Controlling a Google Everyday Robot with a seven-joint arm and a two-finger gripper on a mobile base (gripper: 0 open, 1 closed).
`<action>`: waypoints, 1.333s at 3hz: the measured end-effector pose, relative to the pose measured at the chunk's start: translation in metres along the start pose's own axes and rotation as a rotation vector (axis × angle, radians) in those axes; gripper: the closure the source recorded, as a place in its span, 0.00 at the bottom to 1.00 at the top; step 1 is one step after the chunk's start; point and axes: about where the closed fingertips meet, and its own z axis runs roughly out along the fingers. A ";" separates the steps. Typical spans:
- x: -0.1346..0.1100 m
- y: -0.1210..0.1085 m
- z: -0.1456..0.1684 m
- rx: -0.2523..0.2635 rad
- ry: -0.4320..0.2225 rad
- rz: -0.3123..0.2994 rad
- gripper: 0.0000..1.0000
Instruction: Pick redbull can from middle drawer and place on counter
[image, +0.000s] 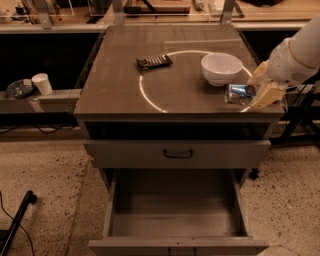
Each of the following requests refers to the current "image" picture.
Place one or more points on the open grey middle drawer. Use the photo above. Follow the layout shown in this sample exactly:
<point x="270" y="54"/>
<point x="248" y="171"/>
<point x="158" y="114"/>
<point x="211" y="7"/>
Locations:
<point x="176" y="213"/>

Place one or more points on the black pole on floor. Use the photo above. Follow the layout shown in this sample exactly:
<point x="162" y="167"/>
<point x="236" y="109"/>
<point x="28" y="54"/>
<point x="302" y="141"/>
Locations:
<point x="6" y="236"/>

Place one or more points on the grey drawer cabinet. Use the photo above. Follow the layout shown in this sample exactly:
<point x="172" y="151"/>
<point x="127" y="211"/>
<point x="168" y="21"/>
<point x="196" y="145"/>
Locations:
<point x="120" y="101"/>

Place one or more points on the white paper cup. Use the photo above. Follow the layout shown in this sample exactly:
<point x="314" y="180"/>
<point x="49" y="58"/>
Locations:
<point x="41" y="80"/>

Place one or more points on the black cabinet caster wheel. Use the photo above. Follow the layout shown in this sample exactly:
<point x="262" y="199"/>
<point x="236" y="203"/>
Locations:
<point x="254" y="174"/>

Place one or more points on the grey top drawer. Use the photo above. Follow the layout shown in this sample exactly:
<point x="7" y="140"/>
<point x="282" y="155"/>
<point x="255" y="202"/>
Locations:
<point x="212" y="154"/>

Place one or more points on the grey low side shelf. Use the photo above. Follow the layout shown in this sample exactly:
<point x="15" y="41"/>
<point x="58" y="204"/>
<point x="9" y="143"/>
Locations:
<point x="58" y="101"/>

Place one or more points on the blue silver redbull can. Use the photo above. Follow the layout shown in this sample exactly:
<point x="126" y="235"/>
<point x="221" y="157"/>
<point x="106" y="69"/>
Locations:
<point x="239" y="94"/>

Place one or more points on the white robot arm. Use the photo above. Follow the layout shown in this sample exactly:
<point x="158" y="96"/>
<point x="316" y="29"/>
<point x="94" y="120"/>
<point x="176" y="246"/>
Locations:
<point x="292" y="62"/>

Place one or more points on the black drawer handle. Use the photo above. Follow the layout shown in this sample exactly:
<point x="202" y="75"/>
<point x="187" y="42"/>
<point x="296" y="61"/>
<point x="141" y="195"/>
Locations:
<point x="178" y="155"/>

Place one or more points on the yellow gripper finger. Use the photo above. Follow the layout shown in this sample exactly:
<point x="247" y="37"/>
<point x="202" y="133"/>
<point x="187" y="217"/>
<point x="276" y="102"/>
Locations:
<point x="266" y="94"/>
<point x="260" y="75"/>

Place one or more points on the dark snack bar wrapper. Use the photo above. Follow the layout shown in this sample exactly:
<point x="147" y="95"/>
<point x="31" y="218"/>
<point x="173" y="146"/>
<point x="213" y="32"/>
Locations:
<point x="154" y="62"/>

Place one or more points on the white bowl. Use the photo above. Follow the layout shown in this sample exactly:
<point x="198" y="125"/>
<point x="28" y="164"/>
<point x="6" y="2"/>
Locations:
<point x="220" y="69"/>

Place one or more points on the black stand legs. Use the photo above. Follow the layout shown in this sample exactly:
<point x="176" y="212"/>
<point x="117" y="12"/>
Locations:
<point x="303" y="111"/>

